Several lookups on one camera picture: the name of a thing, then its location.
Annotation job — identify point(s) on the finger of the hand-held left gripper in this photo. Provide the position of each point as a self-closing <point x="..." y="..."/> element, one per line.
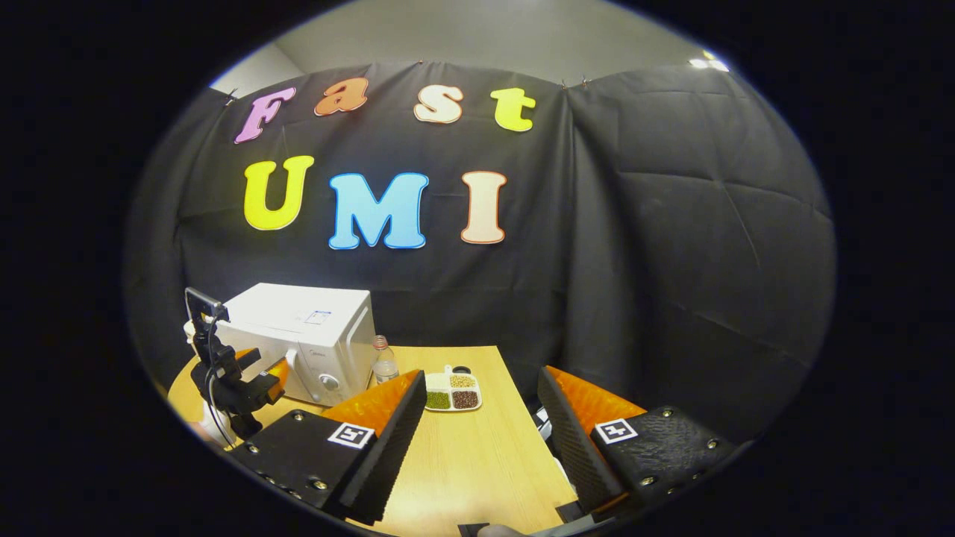
<point x="274" y="382"/>
<point x="248" y="358"/>

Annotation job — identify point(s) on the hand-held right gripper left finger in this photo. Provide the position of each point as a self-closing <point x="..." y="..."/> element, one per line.
<point x="384" y="447"/>

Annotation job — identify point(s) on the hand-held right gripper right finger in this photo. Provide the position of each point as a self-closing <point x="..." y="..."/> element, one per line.
<point x="578" y="447"/>

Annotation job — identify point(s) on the white microwave oven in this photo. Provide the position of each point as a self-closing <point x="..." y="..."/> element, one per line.
<point x="298" y="313"/>

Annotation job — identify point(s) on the clear bottle with red label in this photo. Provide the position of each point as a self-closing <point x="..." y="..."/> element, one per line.
<point x="384" y="365"/>

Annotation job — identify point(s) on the white divided dish of beans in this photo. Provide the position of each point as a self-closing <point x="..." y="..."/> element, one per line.
<point x="451" y="395"/>

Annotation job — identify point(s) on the small ceiling light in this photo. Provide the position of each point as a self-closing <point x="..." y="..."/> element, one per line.
<point x="709" y="62"/>

